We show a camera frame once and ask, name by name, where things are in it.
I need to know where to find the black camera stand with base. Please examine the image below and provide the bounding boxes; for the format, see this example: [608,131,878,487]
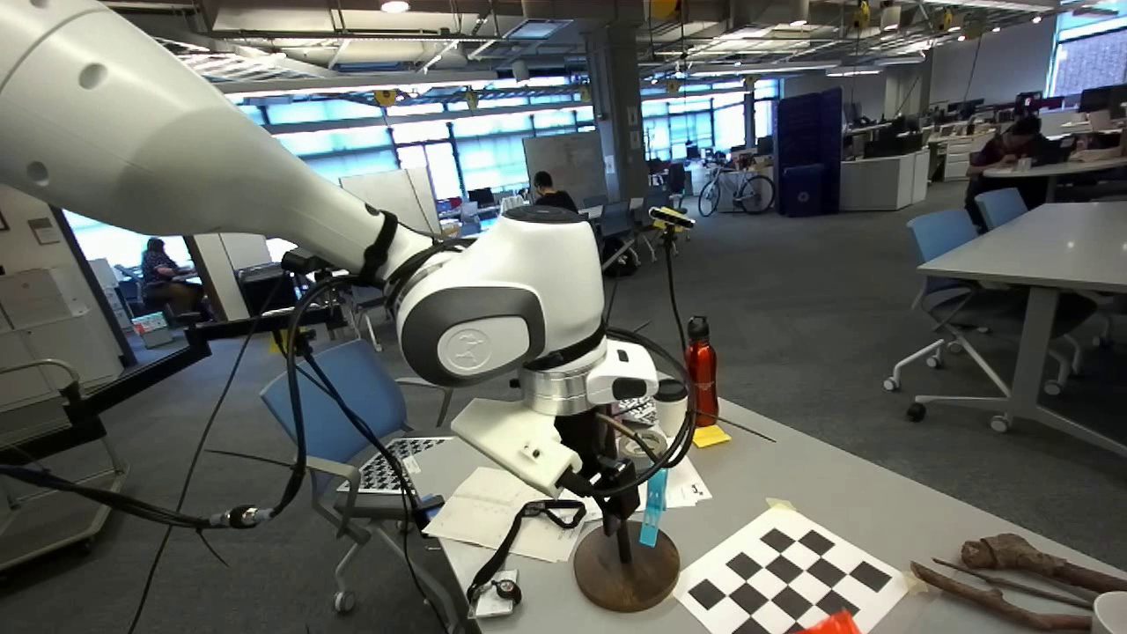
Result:
[572,487,679,613]

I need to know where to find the black gooseneck camera mount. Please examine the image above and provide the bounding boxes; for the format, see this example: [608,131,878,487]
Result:
[647,208,694,326]

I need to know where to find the bicycle in background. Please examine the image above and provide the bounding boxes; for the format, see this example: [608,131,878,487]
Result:
[697,152,774,217]

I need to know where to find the yellow sticky note pad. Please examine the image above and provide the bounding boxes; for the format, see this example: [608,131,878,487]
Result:
[694,424,733,453]

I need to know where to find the black white checkerboard sheet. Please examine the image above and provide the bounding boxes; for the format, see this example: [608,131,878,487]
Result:
[678,507,908,634]

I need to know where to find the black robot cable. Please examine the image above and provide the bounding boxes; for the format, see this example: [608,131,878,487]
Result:
[0,262,462,634]

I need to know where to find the orange plastic bag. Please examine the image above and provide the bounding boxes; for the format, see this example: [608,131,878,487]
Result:
[802,613,863,634]

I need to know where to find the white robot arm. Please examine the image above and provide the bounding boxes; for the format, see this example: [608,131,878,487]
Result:
[0,0,659,416]

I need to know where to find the blue clamp on stand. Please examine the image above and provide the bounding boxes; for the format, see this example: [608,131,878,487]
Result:
[637,469,670,550]

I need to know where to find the seated person in black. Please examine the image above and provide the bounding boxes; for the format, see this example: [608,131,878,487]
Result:
[967,113,1059,228]

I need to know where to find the grey office table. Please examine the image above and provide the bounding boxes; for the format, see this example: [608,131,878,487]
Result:
[924,200,1127,458]

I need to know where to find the white paper sheets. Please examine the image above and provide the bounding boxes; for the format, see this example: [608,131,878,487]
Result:
[427,461,713,565]

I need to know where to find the blue office chair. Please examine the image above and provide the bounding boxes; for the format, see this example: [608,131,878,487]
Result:
[261,342,444,617]

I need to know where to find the red water bottle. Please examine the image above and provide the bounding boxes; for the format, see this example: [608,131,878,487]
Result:
[687,319,720,426]

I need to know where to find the black strap loop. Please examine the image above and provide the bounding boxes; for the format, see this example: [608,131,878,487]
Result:
[464,497,588,613]

